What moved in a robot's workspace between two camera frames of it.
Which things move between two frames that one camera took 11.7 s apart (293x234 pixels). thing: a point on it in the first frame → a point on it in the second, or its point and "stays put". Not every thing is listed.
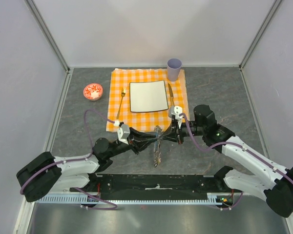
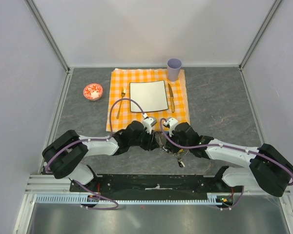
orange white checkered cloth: [119, 113] stays put
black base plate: [152, 186] stays put
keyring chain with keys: [157, 129] → [177, 154]
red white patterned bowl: [93, 91] stays put
